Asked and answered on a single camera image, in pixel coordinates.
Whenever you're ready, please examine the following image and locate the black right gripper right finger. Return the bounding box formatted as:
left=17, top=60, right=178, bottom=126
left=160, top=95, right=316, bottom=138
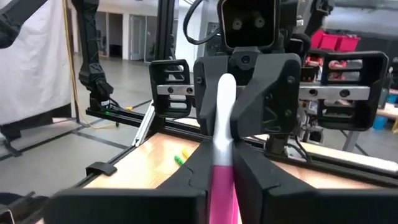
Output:
left=233, top=141, right=315, bottom=224

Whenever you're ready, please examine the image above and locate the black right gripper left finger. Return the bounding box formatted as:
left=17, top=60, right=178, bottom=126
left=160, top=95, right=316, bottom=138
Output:
left=157, top=139, right=215, bottom=224

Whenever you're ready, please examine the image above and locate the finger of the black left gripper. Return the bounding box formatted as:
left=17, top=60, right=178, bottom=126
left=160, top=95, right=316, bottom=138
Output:
left=192, top=55, right=231, bottom=138
left=230, top=52, right=302, bottom=141

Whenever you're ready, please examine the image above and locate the small pink white marker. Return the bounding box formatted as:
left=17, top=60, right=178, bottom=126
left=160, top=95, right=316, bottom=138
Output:
left=208, top=73, right=240, bottom=224

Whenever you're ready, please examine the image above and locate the blue bucket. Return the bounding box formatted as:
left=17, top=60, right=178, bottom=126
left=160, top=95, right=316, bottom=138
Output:
left=373, top=115, right=388, bottom=131

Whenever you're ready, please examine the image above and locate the red storage bin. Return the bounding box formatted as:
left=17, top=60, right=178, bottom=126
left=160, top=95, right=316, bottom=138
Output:
left=310, top=29, right=362, bottom=53

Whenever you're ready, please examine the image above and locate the black table clamp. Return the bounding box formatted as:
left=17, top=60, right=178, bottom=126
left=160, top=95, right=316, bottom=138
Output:
left=85, top=161, right=118, bottom=177

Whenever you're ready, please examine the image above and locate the white cloth screen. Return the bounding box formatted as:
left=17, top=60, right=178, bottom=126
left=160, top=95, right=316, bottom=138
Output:
left=0, top=0, right=73, bottom=126

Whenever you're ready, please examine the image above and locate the black looped camera cable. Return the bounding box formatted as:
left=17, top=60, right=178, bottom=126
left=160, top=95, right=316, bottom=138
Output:
left=182, top=0, right=222, bottom=46

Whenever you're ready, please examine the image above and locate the silver metal bracket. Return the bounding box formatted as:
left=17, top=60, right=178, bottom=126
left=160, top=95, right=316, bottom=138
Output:
left=131, top=101, right=156, bottom=147

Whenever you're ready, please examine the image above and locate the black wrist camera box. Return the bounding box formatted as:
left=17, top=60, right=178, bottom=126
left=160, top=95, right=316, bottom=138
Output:
left=216, top=0, right=278, bottom=51

